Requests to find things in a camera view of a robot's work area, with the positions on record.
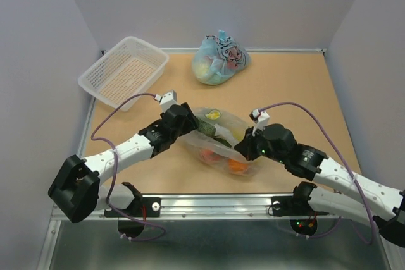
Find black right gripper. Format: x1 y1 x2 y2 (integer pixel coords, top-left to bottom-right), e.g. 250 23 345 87
234 125 287 164

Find orange fruit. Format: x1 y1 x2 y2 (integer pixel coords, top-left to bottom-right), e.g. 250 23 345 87
227 159 249 175

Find clear plastic fruit bag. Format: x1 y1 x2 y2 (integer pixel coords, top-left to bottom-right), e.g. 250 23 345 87
180 107 264 176

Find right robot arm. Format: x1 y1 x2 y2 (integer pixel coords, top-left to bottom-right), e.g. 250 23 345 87
235 124 404 247

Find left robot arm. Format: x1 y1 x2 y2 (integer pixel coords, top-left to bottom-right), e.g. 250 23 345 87
48 102 197 223

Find yellow fruit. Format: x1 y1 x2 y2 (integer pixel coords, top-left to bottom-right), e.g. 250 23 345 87
227 125 249 142

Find red fruit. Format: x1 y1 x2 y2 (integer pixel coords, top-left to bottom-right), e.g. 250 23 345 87
199 149 222 164

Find blue printed plastic bag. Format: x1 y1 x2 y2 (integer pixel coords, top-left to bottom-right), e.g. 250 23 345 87
192 30 251 85

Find green netted melon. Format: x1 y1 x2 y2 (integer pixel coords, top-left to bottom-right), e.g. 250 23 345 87
197 118 231 148

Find white plastic mesh basket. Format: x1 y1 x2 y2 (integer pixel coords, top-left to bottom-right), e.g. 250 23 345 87
78 37 169 109

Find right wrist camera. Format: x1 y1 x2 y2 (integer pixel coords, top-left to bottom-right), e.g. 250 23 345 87
249 109 270 135

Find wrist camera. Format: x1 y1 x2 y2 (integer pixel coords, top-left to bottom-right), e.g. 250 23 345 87
249 109 270 135
154 90 178 112

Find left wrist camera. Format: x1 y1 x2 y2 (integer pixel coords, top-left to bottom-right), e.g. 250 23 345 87
154 90 178 112

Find aluminium mounting rail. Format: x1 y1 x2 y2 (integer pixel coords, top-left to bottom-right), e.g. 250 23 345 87
52 193 389 220

